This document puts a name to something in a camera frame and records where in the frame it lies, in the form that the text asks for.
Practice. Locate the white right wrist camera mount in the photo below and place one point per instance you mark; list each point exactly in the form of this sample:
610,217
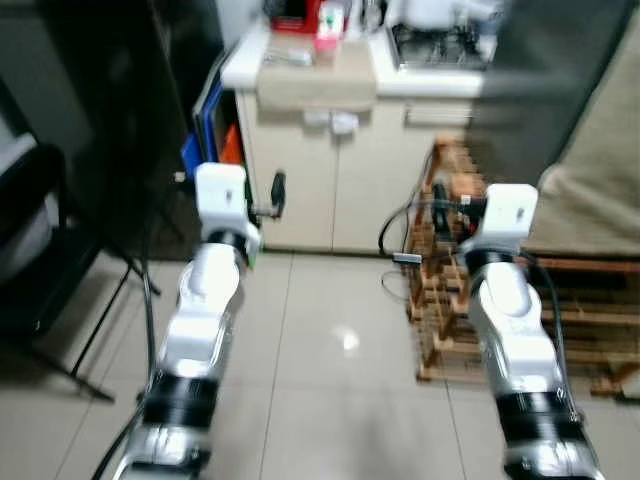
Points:
508,215

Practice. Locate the dark grey fridge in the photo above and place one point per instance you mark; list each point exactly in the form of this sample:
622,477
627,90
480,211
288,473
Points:
540,90

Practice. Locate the orange board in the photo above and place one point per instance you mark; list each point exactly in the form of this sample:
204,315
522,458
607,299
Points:
232,145

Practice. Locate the black office chair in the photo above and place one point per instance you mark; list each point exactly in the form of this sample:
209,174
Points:
30,230

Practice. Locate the beige cloth mat with tags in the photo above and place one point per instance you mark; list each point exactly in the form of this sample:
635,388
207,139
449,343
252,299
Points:
315,85

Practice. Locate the beige cloth fridge cover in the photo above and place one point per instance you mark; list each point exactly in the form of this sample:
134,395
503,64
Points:
600,180

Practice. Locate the plain white tag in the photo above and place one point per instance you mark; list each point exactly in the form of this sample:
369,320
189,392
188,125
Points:
315,120

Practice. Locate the pink lid clear container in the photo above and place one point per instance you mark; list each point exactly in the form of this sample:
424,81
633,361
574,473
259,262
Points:
328,38

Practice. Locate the white kitchen counter cabinet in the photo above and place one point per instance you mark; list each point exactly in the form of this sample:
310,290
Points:
340,190

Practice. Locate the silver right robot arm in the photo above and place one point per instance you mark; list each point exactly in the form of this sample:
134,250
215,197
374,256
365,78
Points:
515,340

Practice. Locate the red coffee machine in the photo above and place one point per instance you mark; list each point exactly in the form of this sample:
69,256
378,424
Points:
295,20

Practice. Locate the black tripod stand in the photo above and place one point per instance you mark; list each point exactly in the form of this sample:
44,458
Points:
95,340

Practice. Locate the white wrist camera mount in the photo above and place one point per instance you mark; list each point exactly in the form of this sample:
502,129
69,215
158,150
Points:
220,195
508,215

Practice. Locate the white printed price tag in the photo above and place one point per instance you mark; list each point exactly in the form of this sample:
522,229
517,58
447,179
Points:
345,122

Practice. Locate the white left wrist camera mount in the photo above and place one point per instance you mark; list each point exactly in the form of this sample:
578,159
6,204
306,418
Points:
220,195

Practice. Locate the black gas stove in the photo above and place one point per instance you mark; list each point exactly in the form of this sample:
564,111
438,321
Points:
440,50

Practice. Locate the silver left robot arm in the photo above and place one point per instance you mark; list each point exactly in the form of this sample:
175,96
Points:
200,320

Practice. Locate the wooden slatted rack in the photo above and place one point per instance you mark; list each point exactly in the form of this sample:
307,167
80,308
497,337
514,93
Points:
440,330

